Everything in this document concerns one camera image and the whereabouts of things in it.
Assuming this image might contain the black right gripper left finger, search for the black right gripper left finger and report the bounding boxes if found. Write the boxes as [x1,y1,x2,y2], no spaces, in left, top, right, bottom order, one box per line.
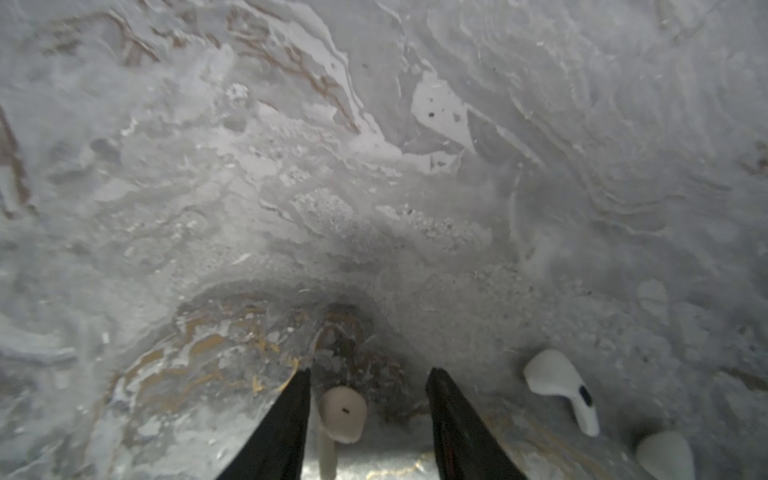
[217,369,311,480]

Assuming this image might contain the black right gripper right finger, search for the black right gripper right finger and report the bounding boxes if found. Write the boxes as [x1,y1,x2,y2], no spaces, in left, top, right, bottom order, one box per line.
[426,368,526,480]

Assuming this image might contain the white wireless earbud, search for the white wireless earbud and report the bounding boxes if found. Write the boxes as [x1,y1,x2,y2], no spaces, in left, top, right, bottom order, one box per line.
[635,431,696,480]
[316,386,368,480]
[523,349,600,437]

